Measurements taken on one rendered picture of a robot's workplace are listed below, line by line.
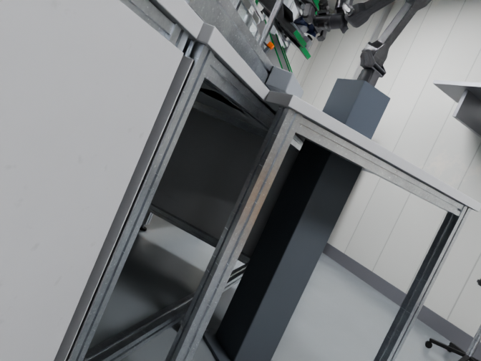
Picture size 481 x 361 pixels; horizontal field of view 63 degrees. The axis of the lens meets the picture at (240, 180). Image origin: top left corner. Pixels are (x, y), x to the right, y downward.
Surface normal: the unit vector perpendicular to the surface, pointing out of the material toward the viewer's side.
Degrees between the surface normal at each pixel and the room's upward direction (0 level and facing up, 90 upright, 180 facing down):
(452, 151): 90
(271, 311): 90
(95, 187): 90
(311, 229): 90
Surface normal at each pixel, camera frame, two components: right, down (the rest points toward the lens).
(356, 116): 0.44, 0.28
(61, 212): 0.87, 0.41
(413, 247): -0.80, -0.31
